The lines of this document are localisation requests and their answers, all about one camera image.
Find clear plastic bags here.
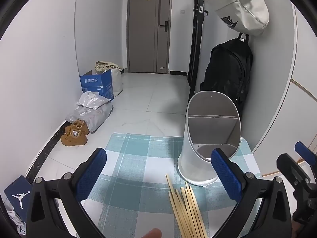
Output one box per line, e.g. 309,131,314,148
66,103,114,133

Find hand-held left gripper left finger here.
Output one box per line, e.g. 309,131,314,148
26,148,107,238

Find blue cardboard box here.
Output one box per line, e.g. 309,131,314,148
80,69,114,102

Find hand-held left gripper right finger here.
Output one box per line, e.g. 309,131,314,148
210,148,293,238

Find white fabric sack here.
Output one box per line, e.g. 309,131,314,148
110,67,123,97

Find beige clothes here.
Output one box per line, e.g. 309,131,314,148
95,61,120,75

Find black door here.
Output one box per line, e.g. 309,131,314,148
187,0,208,91

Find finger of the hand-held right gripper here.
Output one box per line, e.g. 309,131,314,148
294,141,317,165
276,153,312,204

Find white divided utensil holder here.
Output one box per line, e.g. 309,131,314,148
177,90,242,187

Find black backpack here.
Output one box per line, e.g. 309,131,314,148
200,33,253,119

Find white sports bag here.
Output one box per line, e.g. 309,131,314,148
200,0,270,36

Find brown suede shoe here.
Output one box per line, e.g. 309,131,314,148
65,119,90,135
61,128,88,147

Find blue shoe box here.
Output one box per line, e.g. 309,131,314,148
4,176,34,219

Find person's left hand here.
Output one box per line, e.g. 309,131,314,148
142,228,162,238

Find white plastic parcel bag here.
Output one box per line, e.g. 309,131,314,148
77,91,111,111

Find teal plaid tablecloth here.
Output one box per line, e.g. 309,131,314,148
80,132,263,238

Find bundle of wooden chopsticks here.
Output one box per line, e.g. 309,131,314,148
165,174,208,238

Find grey door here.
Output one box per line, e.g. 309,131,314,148
127,0,172,74

